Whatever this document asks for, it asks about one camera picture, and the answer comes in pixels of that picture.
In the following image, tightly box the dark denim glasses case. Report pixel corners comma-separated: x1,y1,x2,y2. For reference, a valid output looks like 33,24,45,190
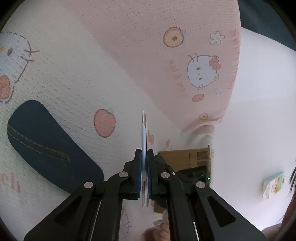
7,100,104,193

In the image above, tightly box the dark teal curtain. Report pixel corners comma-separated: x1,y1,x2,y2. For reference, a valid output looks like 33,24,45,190
238,0,295,50

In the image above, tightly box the pink Hello Kitty blanket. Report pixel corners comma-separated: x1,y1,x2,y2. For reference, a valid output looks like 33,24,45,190
1,1,240,240

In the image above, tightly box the person's right hand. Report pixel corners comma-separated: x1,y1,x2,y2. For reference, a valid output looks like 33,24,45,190
141,219,171,241

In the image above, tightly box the brown cardboard box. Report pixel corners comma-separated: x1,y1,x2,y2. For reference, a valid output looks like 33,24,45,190
154,146,215,214

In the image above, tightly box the colourful small box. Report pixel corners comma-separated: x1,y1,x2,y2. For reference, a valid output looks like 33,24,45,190
262,172,285,199

